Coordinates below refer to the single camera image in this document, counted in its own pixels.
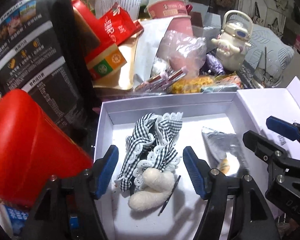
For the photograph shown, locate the red cylinder canister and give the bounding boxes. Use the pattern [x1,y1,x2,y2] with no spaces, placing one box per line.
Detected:
[0,89,93,207]

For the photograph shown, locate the checkered lace cloth with plush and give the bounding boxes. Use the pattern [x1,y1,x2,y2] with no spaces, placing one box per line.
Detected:
[116,112,183,212]

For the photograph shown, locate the far leaf chair cushion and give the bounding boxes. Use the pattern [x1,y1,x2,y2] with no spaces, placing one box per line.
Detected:
[245,24,294,87]

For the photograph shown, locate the pink cup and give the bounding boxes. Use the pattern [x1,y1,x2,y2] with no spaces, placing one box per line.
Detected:
[146,0,193,36]

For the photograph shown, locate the cream cartoon kettle bottle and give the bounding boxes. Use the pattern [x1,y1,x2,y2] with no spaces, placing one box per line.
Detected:
[211,10,254,72]

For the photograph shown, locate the black printed bag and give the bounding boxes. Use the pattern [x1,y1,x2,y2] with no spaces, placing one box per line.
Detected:
[0,0,95,142]

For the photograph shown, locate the silver foil pouch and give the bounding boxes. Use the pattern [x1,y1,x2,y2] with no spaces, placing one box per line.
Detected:
[202,127,250,178]

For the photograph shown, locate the white open gift box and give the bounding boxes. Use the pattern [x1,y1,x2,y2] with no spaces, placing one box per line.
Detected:
[92,78,300,239]

